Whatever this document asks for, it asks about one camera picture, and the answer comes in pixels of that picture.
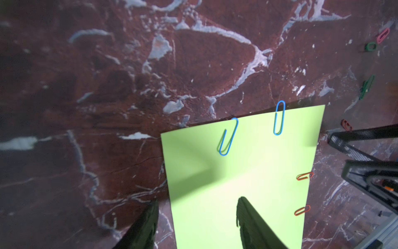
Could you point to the blue paperclip right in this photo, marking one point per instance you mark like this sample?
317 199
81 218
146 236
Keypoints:
279 118

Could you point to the green paper sheet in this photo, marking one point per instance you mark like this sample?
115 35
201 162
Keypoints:
209 167

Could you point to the green paperclip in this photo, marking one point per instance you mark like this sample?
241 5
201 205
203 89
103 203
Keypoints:
370 47
366 87

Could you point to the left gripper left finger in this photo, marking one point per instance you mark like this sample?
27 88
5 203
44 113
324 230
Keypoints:
141 235

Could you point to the pink paperclip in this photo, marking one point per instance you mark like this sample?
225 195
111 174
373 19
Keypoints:
383 35

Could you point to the loose red paperclip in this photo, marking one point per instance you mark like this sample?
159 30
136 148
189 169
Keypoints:
346 125

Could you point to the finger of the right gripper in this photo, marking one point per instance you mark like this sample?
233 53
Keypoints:
341 140
377 179

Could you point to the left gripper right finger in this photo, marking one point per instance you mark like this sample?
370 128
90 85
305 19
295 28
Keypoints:
255 233

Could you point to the loose green paperclip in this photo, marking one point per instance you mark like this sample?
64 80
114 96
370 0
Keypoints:
370 47

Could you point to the red paperclip upper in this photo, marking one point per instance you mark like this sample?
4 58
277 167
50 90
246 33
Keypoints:
304 176

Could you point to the red paperclip lower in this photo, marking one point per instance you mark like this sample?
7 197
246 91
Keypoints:
302 210

